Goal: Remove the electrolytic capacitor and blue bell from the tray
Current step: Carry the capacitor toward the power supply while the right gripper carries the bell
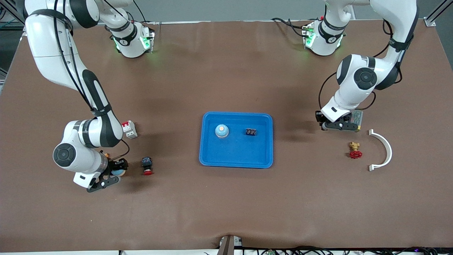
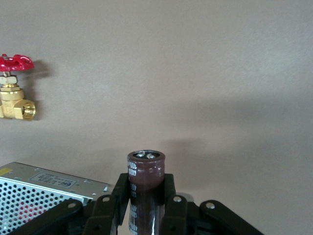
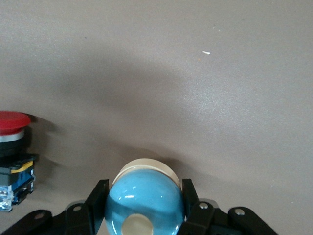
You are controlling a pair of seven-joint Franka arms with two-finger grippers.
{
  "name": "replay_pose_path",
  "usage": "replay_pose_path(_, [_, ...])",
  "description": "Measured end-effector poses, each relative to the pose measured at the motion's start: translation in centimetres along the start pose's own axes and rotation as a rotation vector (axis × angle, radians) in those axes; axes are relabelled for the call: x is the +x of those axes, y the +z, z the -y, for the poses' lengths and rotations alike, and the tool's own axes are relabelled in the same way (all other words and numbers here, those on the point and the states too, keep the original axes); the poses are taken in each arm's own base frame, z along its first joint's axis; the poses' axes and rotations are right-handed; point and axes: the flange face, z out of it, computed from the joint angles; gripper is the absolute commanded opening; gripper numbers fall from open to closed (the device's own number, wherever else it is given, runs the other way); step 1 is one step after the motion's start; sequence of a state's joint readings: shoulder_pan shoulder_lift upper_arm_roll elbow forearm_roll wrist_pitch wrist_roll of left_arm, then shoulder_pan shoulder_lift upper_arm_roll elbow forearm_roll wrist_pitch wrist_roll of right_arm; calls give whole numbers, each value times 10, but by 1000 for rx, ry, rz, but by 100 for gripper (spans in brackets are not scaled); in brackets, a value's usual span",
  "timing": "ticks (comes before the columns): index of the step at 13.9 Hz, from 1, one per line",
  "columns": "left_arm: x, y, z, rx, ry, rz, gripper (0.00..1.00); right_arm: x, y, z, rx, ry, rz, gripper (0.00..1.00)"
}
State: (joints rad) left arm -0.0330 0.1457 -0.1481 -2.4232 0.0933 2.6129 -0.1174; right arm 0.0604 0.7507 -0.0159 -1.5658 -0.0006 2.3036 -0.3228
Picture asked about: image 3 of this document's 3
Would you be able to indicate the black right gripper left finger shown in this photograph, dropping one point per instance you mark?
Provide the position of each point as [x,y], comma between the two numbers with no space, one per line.
[80,218]

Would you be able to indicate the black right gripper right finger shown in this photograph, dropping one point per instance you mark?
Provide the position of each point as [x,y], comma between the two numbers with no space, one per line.
[207,220]

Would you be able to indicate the blue dome bell cream base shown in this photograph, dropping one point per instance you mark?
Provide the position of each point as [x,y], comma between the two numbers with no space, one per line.
[144,195]

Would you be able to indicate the red mushroom emergency stop button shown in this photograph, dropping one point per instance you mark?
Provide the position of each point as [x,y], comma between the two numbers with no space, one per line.
[17,176]

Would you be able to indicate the brown table cover mat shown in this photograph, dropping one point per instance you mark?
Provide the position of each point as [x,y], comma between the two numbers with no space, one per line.
[156,73]

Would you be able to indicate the tiny white debris chip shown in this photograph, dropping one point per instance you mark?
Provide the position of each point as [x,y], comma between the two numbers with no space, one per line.
[206,52]

